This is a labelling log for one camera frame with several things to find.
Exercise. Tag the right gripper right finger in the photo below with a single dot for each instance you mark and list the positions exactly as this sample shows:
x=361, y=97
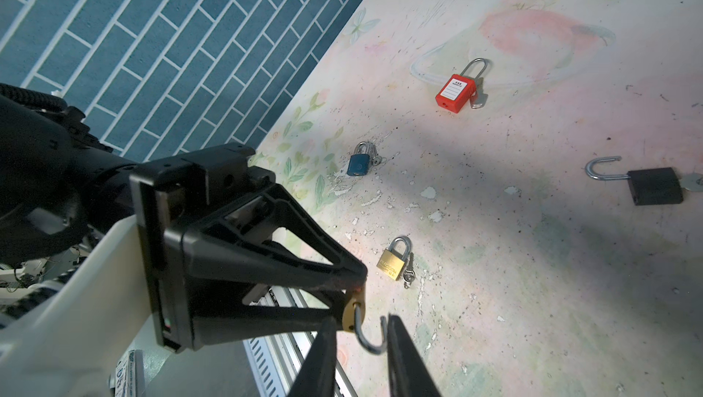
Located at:
x=407, y=373

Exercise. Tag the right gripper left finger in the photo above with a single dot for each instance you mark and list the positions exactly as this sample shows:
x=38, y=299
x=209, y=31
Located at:
x=317, y=373

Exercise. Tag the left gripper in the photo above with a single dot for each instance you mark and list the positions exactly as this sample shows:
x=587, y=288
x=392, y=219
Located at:
x=206, y=221

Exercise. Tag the small brass padlock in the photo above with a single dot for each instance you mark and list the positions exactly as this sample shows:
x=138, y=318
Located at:
x=360, y=320

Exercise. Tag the large brass padlock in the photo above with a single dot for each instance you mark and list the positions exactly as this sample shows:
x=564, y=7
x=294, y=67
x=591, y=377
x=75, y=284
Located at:
x=396, y=261

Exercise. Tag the blue padlock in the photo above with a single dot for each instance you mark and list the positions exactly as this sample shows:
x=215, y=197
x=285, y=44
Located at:
x=364, y=158

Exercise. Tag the red padlock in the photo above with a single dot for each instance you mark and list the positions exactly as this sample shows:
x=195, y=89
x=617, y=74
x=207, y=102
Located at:
x=462, y=89

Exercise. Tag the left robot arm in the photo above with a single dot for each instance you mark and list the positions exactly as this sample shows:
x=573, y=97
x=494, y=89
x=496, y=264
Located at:
x=59, y=183

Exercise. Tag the black padlock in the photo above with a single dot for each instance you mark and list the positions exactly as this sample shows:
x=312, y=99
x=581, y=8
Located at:
x=649, y=187

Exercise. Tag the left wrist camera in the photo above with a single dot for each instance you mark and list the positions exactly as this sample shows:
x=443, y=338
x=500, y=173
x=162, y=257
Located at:
x=70, y=345

